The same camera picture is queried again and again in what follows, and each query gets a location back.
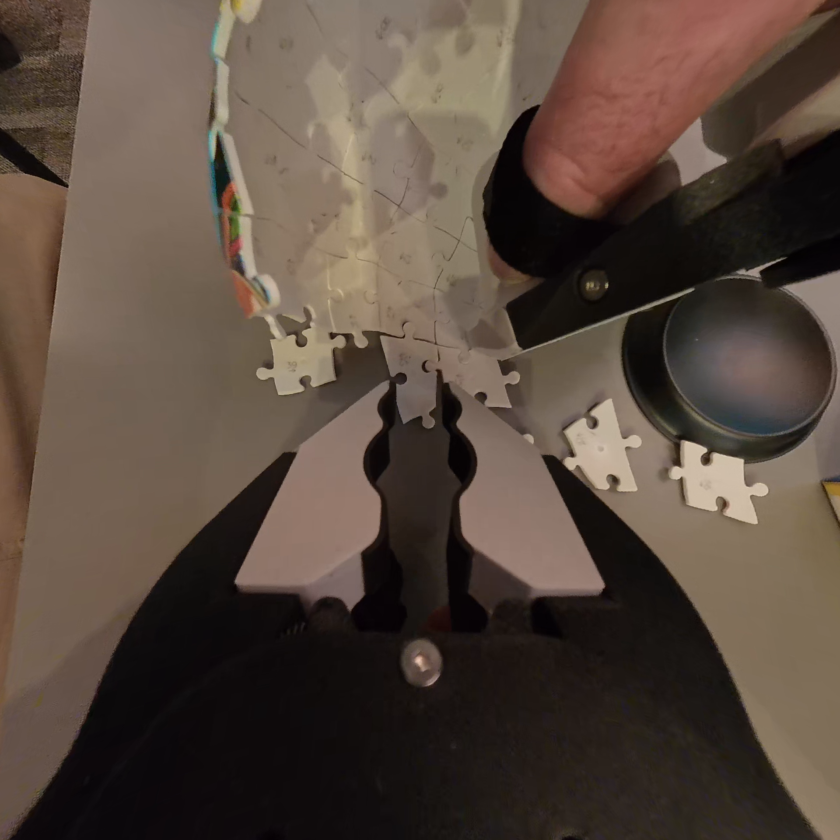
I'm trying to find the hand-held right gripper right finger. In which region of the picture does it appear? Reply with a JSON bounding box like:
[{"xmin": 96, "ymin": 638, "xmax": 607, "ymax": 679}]
[{"xmin": 438, "ymin": 382, "xmax": 606, "ymax": 627}]

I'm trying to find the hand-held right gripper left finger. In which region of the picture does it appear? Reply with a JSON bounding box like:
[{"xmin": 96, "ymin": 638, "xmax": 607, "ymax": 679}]
[{"xmin": 235, "ymin": 382, "xmax": 404, "ymax": 627}]

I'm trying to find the partly built puzzle ball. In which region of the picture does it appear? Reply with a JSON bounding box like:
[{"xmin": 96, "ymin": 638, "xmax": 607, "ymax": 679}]
[{"xmin": 207, "ymin": 0, "xmax": 546, "ymax": 361}]

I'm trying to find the black round ball stand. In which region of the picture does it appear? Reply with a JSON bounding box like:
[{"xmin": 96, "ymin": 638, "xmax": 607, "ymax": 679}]
[{"xmin": 621, "ymin": 276, "xmax": 830, "ymax": 463}]

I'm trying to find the person's left hand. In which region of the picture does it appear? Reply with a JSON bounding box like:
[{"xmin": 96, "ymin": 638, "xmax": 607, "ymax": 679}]
[{"xmin": 527, "ymin": 0, "xmax": 836, "ymax": 222}]

